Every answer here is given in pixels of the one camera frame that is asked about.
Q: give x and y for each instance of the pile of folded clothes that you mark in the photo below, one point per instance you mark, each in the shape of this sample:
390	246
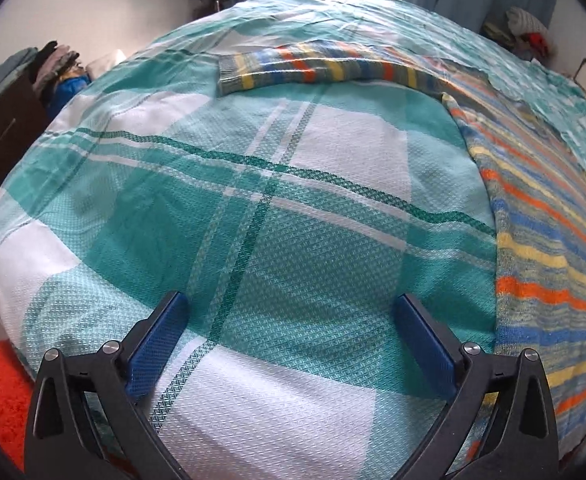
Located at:
57	75

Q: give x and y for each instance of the orange fuzzy rug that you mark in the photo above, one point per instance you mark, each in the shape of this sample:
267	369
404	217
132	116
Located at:
15	394

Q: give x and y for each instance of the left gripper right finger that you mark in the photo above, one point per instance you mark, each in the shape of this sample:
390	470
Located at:
432	344

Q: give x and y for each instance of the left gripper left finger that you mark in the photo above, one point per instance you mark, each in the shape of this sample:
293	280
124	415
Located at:
148	346

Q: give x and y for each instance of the clothes heap by curtain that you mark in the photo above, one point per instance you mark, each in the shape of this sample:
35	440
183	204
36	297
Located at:
523	35

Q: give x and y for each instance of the teal plaid bed cover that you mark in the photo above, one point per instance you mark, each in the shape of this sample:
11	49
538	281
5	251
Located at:
293	166

